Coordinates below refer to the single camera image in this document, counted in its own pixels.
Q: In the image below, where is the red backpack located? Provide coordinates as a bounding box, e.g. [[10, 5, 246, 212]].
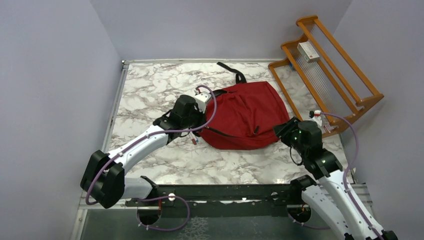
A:
[[195, 62, 290, 150]]

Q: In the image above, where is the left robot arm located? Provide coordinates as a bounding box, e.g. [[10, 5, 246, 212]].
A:
[[80, 91, 217, 209]]

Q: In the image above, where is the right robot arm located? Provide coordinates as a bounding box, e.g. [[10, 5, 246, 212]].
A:
[[273, 110, 398, 240]]

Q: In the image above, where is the white marker red cap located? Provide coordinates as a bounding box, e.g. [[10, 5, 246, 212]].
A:
[[189, 132, 198, 145]]

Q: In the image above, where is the wooden rack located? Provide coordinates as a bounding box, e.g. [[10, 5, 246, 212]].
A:
[[268, 15, 384, 124]]

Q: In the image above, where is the white red small box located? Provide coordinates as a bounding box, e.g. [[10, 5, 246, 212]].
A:
[[297, 41, 320, 63]]

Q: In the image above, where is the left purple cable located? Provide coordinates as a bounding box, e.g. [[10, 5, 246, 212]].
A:
[[84, 84, 218, 232]]

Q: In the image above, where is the aluminium table frame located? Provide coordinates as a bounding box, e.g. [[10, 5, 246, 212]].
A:
[[69, 58, 382, 240]]

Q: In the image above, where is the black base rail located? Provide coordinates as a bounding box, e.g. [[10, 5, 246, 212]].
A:
[[125, 184, 312, 222]]

